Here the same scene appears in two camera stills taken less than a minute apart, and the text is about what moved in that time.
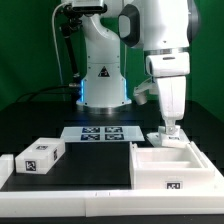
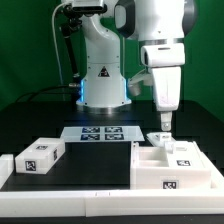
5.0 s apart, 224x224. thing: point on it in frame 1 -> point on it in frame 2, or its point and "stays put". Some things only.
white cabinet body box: (169, 168) stays put
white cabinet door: (155, 139) stays put
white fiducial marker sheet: (102, 134) stays put
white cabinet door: (179, 140) -> (183, 154)
